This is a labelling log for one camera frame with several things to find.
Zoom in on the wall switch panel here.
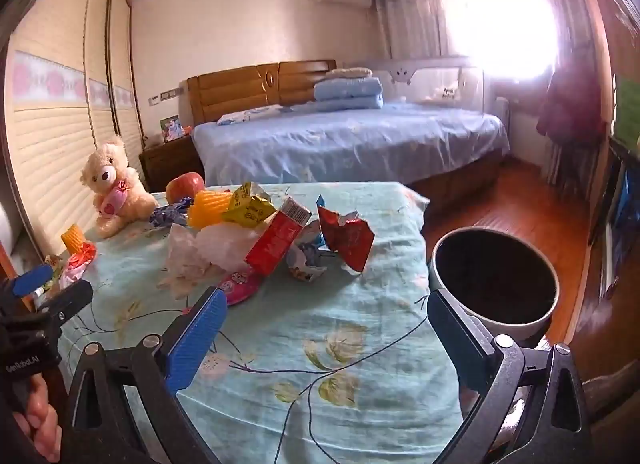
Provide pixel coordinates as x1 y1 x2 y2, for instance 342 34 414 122
148 88 183 105

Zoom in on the bed with blue sheet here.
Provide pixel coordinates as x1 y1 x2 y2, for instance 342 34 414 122
192 103 511 202

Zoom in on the red apple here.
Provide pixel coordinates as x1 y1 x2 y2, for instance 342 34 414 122
165 172 206 206

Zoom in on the grey bed guard rail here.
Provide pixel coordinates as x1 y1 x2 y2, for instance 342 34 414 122
342 55 485 112

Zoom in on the cream sliding wardrobe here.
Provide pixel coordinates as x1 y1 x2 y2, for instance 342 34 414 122
0 0 148 265

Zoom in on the wooden headboard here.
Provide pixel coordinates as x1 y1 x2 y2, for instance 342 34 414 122
187 60 337 126

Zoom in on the white printed pillow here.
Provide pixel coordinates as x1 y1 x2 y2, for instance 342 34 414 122
216 105 293 126

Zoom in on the blue patterned plastic wrapper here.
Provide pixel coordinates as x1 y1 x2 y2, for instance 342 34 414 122
149 197 195 229

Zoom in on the small beige pillow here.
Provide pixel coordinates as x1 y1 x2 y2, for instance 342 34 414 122
325 65 373 80

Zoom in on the grey patterned curtain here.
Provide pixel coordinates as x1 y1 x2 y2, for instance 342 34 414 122
372 0 468 62
530 0 578 70

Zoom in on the teal floral sheet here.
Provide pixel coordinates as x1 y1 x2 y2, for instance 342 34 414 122
60 180 463 464

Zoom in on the folded blue quilt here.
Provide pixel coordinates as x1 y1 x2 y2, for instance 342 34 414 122
313 75 385 112

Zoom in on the dark red coat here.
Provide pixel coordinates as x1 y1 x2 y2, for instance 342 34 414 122
537 39 608 147

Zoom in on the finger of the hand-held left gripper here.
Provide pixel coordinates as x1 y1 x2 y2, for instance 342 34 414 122
37 280 94 327
10 263 55 297

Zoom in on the white round trash bin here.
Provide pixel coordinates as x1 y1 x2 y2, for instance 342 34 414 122
431 227 559 342

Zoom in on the pink round foil lid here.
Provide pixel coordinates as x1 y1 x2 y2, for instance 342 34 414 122
218 266 262 306

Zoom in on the pink red wrapper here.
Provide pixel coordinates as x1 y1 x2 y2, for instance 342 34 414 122
58 242 98 290

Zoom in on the white plastic bag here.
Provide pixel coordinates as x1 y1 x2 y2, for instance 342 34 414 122
157 221 266 300

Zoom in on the cream teddy bear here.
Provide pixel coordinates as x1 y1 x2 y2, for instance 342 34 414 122
81 136 160 239

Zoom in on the person's left hand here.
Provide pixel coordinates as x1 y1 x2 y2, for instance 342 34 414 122
22 373 62 463

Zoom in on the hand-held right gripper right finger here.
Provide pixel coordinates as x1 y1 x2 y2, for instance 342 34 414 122
426 288 593 464

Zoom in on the flat screen television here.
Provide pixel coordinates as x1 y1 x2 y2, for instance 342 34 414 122
590 136 640 290

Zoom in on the yellow foam fruit net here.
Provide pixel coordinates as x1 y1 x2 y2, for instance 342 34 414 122
187 190 236 231

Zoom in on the wooden nightstand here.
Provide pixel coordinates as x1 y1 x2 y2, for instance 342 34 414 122
138 136 205 193

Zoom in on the photo frame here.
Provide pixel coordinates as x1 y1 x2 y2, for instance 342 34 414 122
159 115 182 143

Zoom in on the red carton box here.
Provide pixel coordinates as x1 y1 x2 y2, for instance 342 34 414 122
244 196 312 277

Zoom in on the yellow snack wrapper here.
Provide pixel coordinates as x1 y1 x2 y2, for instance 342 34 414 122
221 181 277 229

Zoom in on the torn red foil wrapper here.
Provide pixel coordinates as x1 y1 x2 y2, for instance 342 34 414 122
316 194 376 273

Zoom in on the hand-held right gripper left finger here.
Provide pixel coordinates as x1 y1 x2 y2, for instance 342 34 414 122
60 288 229 464

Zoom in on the small orange foam net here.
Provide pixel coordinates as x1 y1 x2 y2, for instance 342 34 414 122
60 224 87 252

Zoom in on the green box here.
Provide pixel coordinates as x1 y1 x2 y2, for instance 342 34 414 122
612 75 640 142

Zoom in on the white blue wrapper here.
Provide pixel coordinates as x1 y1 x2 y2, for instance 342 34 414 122
286 220 328 282

